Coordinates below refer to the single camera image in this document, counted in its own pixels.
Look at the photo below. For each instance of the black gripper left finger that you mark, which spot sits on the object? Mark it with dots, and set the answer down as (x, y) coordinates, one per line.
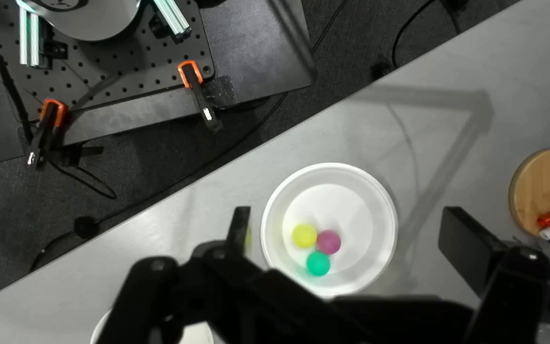
(240, 229)

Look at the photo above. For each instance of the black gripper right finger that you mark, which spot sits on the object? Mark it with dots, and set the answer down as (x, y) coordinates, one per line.
(469, 246)

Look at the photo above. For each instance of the yellow ball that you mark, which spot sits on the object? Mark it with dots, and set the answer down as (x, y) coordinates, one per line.
(305, 235)

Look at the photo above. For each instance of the green ball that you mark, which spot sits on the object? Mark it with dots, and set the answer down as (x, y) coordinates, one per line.
(318, 263)

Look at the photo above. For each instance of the pink ball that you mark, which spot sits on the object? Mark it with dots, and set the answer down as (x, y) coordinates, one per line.
(330, 241)

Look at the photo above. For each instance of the white plastic plate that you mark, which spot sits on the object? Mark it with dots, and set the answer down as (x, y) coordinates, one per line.
(341, 197)

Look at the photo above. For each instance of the round wooden stand base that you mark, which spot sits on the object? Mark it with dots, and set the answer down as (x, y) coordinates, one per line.
(530, 191)

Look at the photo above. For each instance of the orange clamp right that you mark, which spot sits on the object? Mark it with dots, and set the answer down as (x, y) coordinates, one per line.
(192, 78)

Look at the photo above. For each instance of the orange clamp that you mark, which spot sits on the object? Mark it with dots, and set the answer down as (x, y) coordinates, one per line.
(47, 132)
(192, 78)

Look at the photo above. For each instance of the orange clamp left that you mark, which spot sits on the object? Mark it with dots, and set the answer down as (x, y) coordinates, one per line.
(47, 132)

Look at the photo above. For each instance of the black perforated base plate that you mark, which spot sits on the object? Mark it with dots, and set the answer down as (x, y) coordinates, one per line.
(97, 51)

